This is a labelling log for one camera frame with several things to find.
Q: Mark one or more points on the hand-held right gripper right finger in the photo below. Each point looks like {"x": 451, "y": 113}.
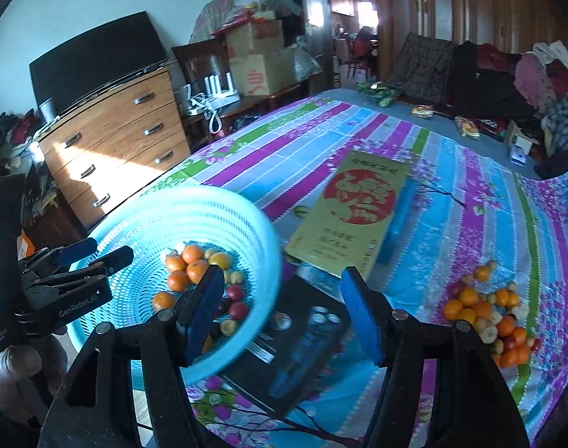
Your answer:
{"x": 361, "y": 319}

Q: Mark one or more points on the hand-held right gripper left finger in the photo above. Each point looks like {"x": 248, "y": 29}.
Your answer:
{"x": 204, "y": 310}

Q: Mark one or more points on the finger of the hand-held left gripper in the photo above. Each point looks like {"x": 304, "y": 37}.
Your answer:
{"x": 78, "y": 248}
{"x": 119, "y": 258}

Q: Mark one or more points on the pile of oranges and plums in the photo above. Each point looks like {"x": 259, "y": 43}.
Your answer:
{"x": 468, "y": 296}
{"x": 191, "y": 254}

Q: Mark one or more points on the person's left hand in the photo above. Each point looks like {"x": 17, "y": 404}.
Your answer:
{"x": 27, "y": 359}

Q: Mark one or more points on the black cardboard box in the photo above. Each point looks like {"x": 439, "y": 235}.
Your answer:
{"x": 307, "y": 359}

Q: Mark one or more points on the yellow box with red emblem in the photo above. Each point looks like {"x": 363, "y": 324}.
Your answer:
{"x": 354, "y": 214}

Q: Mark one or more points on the floral striped bedsheet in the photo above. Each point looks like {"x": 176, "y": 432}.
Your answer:
{"x": 452, "y": 233}

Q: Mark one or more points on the wooden dresser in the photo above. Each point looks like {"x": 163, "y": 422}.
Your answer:
{"x": 115, "y": 121}

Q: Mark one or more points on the dark cloth pile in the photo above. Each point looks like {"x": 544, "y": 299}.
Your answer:
{"x": 8, "y": 133}

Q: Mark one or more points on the grey cylinder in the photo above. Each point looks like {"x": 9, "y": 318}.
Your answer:
{"x": 46, "y": 108}

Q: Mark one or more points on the black television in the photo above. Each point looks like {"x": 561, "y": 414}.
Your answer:
{"x": 92, "y": 60}

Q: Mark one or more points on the white router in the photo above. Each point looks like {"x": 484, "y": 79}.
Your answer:
{"x": 221, "y": 91}

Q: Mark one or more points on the dark wooden desk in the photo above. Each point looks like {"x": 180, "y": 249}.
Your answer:
{"x": 256, "y": 107}

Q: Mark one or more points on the red yellow snack packet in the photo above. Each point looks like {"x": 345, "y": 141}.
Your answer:
{"x": 423, "y": 111}
{"x": 467, "y": 127}

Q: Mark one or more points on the green packet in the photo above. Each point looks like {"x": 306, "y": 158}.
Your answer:
{"x": 379, "y": 93}

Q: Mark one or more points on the small white box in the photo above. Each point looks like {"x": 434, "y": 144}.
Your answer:
{"x": 519, "y": 151}

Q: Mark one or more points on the large cardboard box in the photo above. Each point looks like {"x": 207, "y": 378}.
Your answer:
{"x": 263, "y": 74}

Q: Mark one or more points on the small cardboard box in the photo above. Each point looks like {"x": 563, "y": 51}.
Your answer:
{"x": 253, "y": 37}

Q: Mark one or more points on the wooden chair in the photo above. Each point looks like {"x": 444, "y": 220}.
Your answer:
{"x": 356, "y": 58}

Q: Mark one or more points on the dark plaid cloth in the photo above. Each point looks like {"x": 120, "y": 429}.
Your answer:
{"x": 421, "y": 65}

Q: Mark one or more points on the white plastic bag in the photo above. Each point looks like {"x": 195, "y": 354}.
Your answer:
{"x": 307, "y": 63}

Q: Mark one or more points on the pile of clothes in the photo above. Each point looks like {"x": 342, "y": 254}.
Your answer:
{"x": 498, "y": 84}

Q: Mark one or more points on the round floral covered board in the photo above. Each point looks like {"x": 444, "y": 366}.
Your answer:
{"x": 223, "y": 4}

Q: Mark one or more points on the red gift packets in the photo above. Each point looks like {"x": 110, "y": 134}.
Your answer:
{"x": 246, "y": 11}

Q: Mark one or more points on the wooden wardrobe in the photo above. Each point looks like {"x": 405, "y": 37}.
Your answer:
{"x": 452, "y": 0}

